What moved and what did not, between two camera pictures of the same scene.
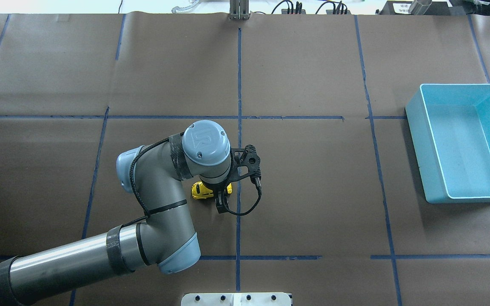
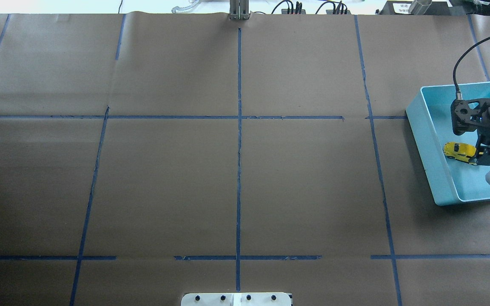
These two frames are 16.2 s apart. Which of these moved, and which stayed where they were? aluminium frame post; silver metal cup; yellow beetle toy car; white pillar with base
Moved: yellow beetle toy car
Stayed: silver metal cup; aluminium frame post; white pillar with base
